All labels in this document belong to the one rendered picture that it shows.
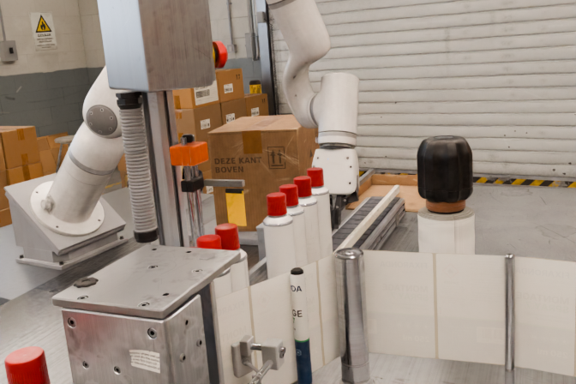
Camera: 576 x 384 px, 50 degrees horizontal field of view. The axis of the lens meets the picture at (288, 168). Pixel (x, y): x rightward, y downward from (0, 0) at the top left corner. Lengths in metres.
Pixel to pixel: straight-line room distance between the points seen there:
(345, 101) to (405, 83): 4.07
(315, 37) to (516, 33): 3.93
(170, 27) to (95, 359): 0.44
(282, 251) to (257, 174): 0.58
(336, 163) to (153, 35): 0.62
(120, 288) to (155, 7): 0.39
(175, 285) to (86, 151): 1.01
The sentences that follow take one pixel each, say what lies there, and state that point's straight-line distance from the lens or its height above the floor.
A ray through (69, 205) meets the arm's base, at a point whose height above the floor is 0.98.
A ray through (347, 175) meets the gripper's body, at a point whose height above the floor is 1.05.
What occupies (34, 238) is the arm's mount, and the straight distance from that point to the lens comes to 1.67.
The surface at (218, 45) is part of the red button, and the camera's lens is 0.87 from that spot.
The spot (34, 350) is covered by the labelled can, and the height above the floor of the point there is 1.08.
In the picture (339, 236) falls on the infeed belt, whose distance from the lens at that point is 1.46.
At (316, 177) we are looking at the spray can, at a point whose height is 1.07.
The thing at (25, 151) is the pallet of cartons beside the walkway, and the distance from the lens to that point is 4.53.
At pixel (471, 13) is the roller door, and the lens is 5.20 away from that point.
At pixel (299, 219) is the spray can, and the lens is 1.09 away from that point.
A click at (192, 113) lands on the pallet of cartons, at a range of 4.65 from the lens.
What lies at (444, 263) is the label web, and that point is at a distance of 0.80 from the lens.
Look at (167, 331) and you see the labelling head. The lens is 0.50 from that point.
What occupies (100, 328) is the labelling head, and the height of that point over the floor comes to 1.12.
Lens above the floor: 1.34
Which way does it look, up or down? 12 degrees down
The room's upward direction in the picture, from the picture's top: 4 degrees counter-clockwise
